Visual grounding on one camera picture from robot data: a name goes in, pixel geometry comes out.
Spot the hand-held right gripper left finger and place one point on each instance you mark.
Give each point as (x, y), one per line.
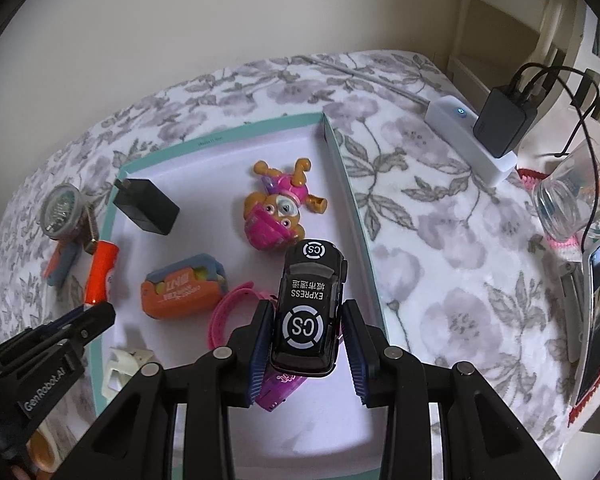
(260, 355)

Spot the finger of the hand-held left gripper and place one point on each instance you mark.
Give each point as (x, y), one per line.
(95, 322)
(55, 324)

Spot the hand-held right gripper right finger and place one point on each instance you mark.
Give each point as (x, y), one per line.
(355, 360)

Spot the purple toy car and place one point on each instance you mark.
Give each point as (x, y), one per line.
(280, 391)

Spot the orange and white tube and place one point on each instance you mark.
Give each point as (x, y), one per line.
(100, 272)

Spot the black toy car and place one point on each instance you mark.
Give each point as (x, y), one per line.
(307, 310)

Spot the black charger block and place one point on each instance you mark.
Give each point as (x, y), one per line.
(145, 205)

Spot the brown dog toy figure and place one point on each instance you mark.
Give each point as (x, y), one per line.
(275, 210)

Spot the teal-edged white box tray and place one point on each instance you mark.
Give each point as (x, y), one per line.
(205, 170)

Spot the person's left hand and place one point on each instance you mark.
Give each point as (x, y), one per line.
(41, 455)

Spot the cream plastic clip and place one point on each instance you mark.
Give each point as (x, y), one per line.
(122, 365)

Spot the pink wrist watch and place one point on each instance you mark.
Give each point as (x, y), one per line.
(227, 310)

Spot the pink and blue toy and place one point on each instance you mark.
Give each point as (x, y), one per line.
(62, 265)

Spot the small brown box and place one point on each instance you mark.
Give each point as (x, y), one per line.
(91, 232)

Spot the orange toy bus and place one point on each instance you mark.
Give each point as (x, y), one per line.
(180, 290)

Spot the round tin with clear lid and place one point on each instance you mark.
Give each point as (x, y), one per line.
(60, 210)

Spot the floral blanket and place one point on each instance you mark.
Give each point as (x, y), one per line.
(455, 270)

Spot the white power strip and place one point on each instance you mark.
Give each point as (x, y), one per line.
(485, 155)

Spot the smartphone with light case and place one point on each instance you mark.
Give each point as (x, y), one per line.
(595, 320)

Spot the clear glass jar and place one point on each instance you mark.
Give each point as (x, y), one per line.
(562, 195)

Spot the black power adapter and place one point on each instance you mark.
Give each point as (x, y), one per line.
(502, 122)

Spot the white wooden chair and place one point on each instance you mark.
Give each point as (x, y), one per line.
(530, 20)

